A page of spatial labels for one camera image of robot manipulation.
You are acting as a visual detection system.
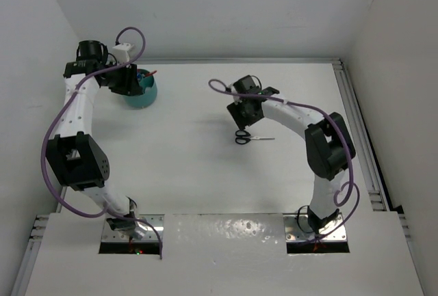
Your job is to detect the red gel pen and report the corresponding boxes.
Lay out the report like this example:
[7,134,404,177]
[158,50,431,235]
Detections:
[144,70,157,78]

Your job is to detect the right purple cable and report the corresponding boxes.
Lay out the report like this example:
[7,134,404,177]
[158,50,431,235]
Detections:
[207,79,360,239]

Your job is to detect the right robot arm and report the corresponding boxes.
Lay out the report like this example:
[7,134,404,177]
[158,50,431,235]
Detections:
[222,75,356,234]

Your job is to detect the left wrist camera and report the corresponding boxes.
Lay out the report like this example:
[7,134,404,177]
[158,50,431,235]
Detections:
[111,42,135,64]

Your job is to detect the teal divided pen holder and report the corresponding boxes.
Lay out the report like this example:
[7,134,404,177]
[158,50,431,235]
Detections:
[123,68,159,109]

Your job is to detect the large black scissors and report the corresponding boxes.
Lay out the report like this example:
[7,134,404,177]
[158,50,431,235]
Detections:
[235,130,274,145]

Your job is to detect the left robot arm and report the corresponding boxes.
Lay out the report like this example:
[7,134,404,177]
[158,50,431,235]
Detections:
[41,40,148,240]

